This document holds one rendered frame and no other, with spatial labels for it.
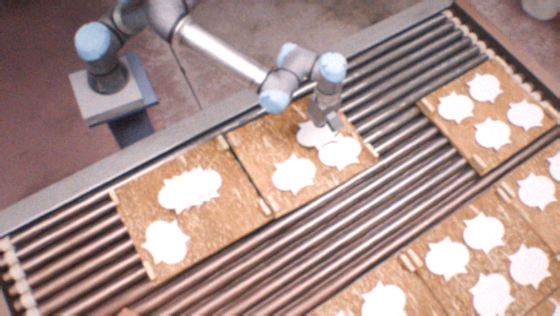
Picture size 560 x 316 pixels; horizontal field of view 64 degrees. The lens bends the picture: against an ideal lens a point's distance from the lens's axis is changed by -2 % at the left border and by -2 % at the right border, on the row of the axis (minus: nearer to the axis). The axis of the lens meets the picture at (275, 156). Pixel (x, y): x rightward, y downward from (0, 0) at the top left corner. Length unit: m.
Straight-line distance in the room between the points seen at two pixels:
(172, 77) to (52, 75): 0.75
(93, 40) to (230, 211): 0.72
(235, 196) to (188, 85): 1.51
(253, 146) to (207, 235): 0.34
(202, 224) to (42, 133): 1.67
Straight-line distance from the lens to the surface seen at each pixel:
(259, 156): 1.53
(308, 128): 1.58
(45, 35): 3.40
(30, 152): 2.89
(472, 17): 2.11
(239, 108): 1.66
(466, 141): 1.73
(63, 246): 1.55
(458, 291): 1.51
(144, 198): 1.51
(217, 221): 1.44
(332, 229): 1.47
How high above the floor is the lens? 2.29
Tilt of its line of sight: 62 degrees down
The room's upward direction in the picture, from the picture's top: 5 degrees clockwise
